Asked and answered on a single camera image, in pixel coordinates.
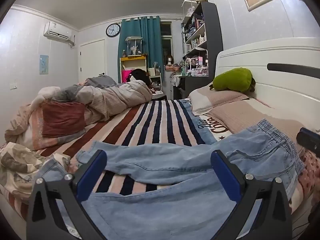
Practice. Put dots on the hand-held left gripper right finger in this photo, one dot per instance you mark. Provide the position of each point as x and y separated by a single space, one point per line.
225 177

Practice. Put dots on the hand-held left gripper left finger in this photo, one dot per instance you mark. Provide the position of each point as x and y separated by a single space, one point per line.
91 175

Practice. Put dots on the light blue denim pants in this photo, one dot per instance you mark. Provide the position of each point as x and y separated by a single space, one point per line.
175 160

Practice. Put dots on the beige pink pillow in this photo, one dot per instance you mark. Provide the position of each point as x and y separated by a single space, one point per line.
215 100
250 117

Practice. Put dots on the red pillow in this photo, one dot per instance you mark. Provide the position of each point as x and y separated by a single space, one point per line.
62 117

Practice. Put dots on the beige patterned cloth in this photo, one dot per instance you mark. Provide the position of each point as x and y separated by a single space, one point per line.
22 165

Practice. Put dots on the pile of bedding and blankets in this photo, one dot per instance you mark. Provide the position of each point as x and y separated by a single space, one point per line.
112 97

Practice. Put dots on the striped blanket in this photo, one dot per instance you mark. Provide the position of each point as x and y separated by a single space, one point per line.
150 120

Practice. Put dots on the white bed headboard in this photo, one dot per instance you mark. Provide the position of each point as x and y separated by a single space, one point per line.
282 55

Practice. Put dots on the green plush toy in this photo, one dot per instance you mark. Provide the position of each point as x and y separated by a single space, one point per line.
232 80

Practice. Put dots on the pink bag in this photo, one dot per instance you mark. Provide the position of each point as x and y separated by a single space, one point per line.
126 76

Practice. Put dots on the black and white plush toy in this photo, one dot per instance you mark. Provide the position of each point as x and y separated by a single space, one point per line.
140 76

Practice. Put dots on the white door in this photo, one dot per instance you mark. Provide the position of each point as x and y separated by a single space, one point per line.
92 60

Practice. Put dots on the yellow shelf unit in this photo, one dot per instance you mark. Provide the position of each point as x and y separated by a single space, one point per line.
132 59

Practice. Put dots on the mannequin head with wig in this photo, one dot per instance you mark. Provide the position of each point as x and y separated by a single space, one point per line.
170 60

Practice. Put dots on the glass display case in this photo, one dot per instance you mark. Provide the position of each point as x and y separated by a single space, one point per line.
134 46

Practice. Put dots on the window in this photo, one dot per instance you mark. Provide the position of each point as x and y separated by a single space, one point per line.
166 45

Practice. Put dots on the teal curtain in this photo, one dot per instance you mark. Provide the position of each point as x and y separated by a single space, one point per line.
150 42

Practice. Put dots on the white air conditioner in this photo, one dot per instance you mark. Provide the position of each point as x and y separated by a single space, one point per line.
57 32

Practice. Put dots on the dark bookshelf with items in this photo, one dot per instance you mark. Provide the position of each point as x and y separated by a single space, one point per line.
212 30

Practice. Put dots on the clear display box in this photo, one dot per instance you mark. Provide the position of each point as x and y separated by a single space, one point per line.
188 7

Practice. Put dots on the wall light switch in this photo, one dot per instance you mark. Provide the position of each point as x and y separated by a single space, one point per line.
13 85

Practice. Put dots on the small wall poster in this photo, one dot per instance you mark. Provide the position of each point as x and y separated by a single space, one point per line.
44 64

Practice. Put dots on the round wall clock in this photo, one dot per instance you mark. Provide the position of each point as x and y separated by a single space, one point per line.
113 30

